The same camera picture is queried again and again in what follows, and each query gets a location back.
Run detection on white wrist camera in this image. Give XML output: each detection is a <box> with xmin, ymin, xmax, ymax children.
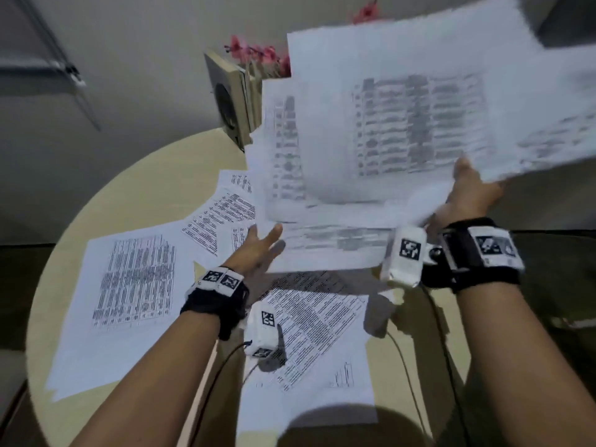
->
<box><xmin>244</xmin><ymin>300</ymin><xmax>285</xmax><ymax>361</ymax></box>
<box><xmin>379</xmin><ymin>226</ymin><xmax>443</xmax><ymax>288</ymax></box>

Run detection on black wristband with markers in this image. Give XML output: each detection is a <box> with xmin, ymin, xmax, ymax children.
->
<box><xmin>421</xmin><ymin>217</ymin><xmax>525</xmax><ymax>294</ymax></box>
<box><xmin>180</xmin><ymin>267</ymin><xmax>250</xmax><ymax>341</ymax></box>

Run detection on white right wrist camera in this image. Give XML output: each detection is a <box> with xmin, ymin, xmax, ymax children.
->
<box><xmin>379</xmin><ymin>226</ymin><xmax>443</xmax><ymax>288</ymax></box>

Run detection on printed paper sheets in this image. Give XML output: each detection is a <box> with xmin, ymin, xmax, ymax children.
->
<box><xmin>45</xmin><ymin>227</ymin><xmax>196</xmax><ymax>404</ymax></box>

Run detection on person's right hand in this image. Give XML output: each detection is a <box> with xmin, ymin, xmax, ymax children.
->
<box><xmin>426</xmin><ymin>155</ymin><xmax>506</xmax><ymax>238</ymax></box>

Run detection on person's left forearm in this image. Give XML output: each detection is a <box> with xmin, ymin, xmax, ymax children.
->
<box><xmin>70</xmin><ymin>311</ymin><xmax>222</xmax><ymax>447</ymax></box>

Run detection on person's left hand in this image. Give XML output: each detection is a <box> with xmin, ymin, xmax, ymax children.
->
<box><xmin>223</xmin><ymin>222</ymin><xmax>285</xmax><ymax>278</ymax></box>

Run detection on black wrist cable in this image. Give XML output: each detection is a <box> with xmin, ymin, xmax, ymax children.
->
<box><xmin>188</xmin><ymin>339</ymin><xmax>255</xmax><ymax>447</ymax></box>
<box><xmin>418</xmin><ymin>286</ymin><xmax>471</xmax><ymax>447</ymax></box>

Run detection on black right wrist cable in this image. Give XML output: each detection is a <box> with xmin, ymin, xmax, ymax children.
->
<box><xmin>418</xmin><ymin>286</ymin><xmax>471</xmax><ymax>447</ymax></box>

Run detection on bundle of printed papers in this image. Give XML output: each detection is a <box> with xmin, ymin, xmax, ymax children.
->
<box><xmin>245</xmin><ymin>0</ymin><xmax>596</xmax><ymax>275</ymax></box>

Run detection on person's right forearm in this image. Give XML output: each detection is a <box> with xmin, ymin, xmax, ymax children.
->
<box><xmin>454</xmin><ymin>281</ymin><xmax>596</xmax><ymax>447</ymax></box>

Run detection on grey window frame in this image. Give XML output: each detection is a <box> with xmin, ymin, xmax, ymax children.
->
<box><xmin>0</xmin><ymin>0</ymin><xmax>101</xmax><ymax>131</ymax></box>

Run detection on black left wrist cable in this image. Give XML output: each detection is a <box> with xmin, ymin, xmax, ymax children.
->
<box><xmin>188</xmin><ymin>339</ymin><xmax>255</xmax><ymax>447</ymax></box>

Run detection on cream upright book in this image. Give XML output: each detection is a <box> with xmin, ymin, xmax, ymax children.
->
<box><xmin>237</xmin><ymin>65</ymin><xmax>265</xmax><ymax>135</ymax></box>

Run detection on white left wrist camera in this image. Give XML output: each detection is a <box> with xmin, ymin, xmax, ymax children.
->
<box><xmin>244</xmin><ymin>300</ymin><xmax>285</xmax><ymax>361</ymax></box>

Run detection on black right wristband with markers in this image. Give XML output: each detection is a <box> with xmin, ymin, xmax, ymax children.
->
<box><xmin>421</xmin><ymin>217</ymin><xmax>525</xmax><ymax>294</ymax></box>

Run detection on black left wristband with markers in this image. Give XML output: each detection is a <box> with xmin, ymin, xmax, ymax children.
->
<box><xmin>180</xmin><ymin>267</ymin><xmax>250</xmax><ymax>341</ymax></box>

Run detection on round beige table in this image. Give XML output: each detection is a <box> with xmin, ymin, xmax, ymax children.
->
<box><xmin>25</xmin><ymin>127</ymin><xmax>471</xmax><ymax>447</ymax></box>

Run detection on white plastic tube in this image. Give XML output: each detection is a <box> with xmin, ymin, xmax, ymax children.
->
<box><xmin>551</xmin><ymin>316</ymin><xmax>596</xmax><ymax>329</ymax></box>

